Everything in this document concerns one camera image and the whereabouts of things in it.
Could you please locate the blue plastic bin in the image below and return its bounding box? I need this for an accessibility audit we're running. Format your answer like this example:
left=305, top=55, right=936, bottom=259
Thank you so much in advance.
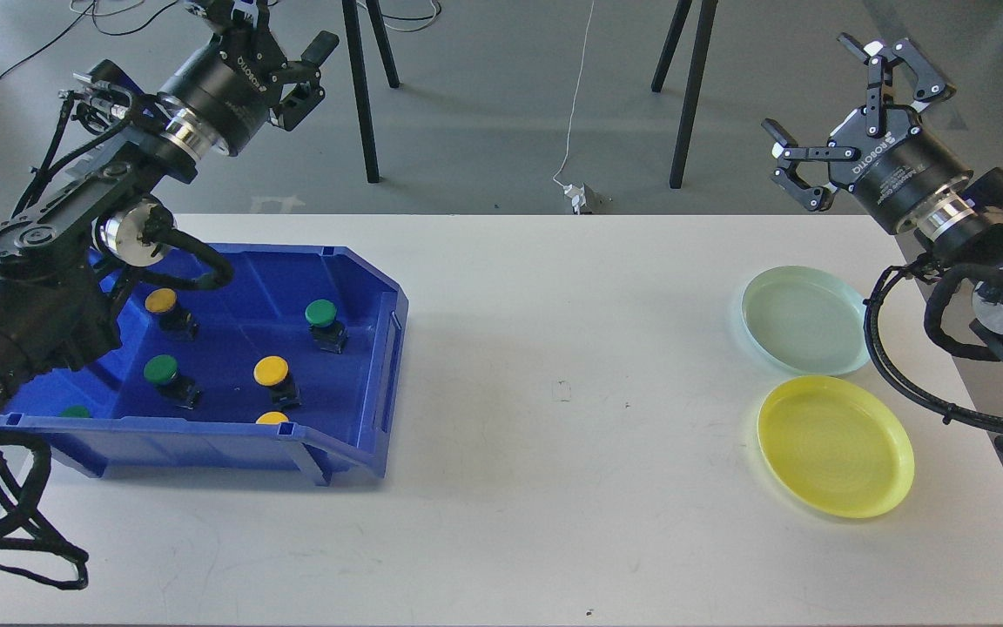
left=0, top=245, right=407, bottom=485

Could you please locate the black floor cable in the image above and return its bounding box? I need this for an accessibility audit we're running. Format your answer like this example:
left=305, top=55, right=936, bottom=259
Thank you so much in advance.
left=0, top=0, right=189, bottom=146

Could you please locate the green button bin corner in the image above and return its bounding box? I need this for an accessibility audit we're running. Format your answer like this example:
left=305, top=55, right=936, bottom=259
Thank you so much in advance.
left=58, top=404, right=92, bottom=420

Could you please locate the white cable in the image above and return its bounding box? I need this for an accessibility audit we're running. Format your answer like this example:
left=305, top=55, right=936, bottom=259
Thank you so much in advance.
left=552, top=0, right=596, bottom=187

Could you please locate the black tripod leg left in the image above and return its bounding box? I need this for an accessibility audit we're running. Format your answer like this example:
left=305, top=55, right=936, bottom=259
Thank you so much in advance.
left=341, top=1, right=401, bottom=184

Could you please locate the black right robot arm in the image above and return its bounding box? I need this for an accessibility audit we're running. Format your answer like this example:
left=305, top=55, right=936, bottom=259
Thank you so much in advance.
left=763, top=33, right=1003, bottom=436

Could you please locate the black tripod leg right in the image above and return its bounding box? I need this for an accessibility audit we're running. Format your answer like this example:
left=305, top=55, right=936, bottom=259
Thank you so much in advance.
left=650, top=0, right=718, bottom=190

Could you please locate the green button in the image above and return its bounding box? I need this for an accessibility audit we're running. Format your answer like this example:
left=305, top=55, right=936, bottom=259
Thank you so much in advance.
left=142, top=354, right=202, bottom=410
left=304, top=299, right=349, bottom=354

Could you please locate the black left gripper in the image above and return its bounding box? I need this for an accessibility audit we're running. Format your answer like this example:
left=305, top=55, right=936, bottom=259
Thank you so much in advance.
left=158, top=1, right=340, bottom=156

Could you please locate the yellow button bin front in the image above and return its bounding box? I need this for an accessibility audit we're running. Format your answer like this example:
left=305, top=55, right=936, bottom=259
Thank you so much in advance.
left=255, top=410, right=290, bottom=425

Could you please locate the black tripod leg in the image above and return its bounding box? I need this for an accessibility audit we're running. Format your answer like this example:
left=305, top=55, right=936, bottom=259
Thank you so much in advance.
left=650, top=0, right=718, bottom=190
left=341, top=1, right=401, bottom=184

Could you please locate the yellow plate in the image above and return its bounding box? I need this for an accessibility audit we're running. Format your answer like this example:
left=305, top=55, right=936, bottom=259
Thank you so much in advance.
left=755, top=374, right=916, bottom=520

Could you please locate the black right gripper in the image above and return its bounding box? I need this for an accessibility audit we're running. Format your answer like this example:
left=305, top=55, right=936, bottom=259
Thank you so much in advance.
left=760, top=33, right=973, bottom=235

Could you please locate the white power plug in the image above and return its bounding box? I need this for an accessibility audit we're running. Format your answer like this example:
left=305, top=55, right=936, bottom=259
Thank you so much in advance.
left=562, top=184, right=610, bottom=215

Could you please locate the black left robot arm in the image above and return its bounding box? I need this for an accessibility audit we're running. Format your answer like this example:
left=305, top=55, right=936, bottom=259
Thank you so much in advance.
left=0, top=1, right=339, bottom=590

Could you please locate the pale green plate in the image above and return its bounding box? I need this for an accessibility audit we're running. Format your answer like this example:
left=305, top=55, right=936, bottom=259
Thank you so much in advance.
left=737, top=266, right=869, bottom=376

